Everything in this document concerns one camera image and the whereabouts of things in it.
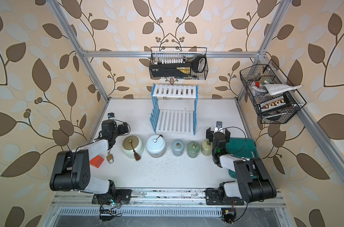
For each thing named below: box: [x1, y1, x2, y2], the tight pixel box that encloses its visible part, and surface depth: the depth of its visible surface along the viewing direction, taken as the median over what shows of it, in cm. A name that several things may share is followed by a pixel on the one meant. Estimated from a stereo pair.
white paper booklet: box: [260, 83, 302, 96], surface depth 63 cm
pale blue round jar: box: [146, 134, 167, 158], surface depth 85 cm
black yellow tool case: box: [149, 54, 208, 79], surface depth 86 cm
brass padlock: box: [106, 151, 114, 164], surface depth 90 cm
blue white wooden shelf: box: [149, 83, 199, 136], surface depth 104 cm
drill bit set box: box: [258, 94, 293, 114], surface depth 68 cm
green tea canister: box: [186, 140, 201, 159], surface depth 86 cm
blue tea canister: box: [171, 139, 185, 157], surface depth 87 cm
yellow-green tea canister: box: [200, 139, 214, 157], surface depth 86 cm
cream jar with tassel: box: [121, 135, 143, 162], surface depth 85 cm
